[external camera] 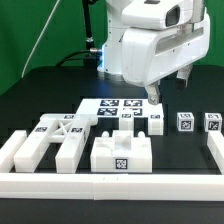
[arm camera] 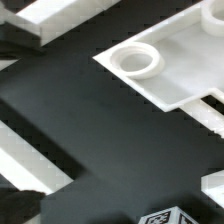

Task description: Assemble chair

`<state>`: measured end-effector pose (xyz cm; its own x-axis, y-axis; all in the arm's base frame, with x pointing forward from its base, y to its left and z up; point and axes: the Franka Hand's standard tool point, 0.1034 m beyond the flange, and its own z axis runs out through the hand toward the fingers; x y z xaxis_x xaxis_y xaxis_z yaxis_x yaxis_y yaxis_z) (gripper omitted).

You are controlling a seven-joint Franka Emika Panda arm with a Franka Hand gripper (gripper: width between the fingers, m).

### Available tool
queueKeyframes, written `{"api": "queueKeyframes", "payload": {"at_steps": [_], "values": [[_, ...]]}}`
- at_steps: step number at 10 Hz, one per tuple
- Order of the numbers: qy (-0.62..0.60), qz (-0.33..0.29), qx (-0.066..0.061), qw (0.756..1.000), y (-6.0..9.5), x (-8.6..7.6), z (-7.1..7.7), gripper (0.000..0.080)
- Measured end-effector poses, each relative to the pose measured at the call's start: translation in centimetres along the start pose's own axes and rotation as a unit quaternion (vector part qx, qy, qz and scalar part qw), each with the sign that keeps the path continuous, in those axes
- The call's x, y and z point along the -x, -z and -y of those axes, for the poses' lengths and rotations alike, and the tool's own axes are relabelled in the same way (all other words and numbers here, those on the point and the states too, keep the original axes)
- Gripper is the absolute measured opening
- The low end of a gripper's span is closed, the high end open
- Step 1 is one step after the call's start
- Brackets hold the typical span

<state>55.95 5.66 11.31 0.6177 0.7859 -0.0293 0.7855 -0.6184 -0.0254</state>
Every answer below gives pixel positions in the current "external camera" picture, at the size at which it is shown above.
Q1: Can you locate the white left fence bar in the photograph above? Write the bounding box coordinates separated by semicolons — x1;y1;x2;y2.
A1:
0;130;27;173

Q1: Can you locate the black cable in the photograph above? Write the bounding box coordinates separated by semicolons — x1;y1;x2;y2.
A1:
54;48;103;68

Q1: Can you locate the white chair nut cube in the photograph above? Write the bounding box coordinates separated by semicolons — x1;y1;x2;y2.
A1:
204;113;222;132
177;112;194;132

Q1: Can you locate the white cable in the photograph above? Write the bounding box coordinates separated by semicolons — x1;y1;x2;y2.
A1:
21;0;62;79

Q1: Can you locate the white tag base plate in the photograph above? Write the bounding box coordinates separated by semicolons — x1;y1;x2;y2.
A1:
77;98;164;118

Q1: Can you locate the white right fence bar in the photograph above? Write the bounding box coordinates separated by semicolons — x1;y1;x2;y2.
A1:
207;131;224;175

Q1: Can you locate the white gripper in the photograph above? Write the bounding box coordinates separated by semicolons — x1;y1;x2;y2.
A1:
122;0;210;105

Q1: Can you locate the white chair back frame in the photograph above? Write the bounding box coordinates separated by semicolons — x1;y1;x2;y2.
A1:
14;114;98;174

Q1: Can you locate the white chair seat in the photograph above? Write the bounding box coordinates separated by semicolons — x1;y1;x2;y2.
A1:
90;130;152;173

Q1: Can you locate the black camera pole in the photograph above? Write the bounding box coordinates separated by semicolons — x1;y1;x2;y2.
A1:
82;0;94;49

